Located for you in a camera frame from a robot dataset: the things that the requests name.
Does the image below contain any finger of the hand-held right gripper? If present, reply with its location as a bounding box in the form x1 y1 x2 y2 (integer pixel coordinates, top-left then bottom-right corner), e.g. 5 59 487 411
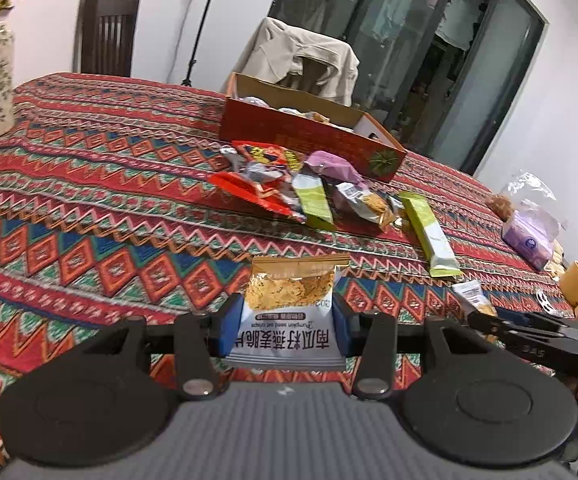
468 314 557 361
496 310 574 332

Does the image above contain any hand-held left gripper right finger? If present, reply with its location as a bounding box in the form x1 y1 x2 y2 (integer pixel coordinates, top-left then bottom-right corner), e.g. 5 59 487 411
333 292 474 402

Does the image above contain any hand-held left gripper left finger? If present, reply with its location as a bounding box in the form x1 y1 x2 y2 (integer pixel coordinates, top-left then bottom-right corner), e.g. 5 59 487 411
89 305 244 402

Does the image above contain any white gold snack packet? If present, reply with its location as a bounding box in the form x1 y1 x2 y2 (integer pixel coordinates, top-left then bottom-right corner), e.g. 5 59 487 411
224 254 351 372

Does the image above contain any small white snack packet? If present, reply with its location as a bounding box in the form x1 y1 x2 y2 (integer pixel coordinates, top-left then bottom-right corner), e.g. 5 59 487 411
451 282 498 318

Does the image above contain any long green snack packet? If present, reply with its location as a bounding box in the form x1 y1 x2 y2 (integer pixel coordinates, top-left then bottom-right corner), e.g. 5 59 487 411
399 191 464 279

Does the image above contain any pile of snack packets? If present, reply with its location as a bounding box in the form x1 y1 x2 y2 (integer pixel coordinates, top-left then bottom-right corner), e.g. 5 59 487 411
208 96 405 233

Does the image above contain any red cardboard box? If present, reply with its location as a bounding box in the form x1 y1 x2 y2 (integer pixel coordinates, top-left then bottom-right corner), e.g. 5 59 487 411
219 72 409 183

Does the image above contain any silver wrapper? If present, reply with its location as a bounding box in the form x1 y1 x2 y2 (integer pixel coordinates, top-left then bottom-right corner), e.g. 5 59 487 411
536 290 567 317

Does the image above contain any purple tissue pack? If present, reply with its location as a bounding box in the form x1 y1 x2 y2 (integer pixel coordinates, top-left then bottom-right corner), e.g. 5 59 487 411
501 210 554 271

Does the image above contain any brown fluffy bun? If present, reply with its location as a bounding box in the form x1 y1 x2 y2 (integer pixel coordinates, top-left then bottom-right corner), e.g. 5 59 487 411
485 194 514 222

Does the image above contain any clear plastic bag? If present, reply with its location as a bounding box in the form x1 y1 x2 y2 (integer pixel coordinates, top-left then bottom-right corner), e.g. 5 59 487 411
489 170 570 241

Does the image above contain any dark wooden chair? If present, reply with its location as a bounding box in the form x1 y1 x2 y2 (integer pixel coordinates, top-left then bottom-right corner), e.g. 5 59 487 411
294 55 340 97
76 0 140 78

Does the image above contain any sliding glass door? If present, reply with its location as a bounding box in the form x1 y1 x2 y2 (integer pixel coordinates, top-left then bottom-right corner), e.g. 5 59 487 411
268 0 550 176

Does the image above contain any beige jacket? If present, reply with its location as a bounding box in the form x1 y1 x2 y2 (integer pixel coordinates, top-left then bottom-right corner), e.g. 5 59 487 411
241 16 360 108

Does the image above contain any black tripod stand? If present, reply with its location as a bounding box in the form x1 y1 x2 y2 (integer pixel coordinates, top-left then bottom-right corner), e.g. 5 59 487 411
181 0 225 87

